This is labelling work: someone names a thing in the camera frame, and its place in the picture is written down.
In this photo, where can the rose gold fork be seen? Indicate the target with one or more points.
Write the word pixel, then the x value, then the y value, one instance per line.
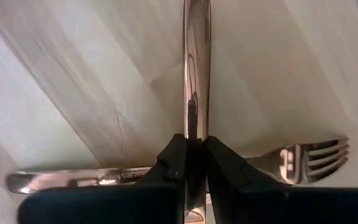
pixel 291 161

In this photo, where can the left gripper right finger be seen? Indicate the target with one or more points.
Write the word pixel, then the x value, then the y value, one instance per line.
pixel 228 174

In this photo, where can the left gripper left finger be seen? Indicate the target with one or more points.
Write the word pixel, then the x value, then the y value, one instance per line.
pixel 172 168

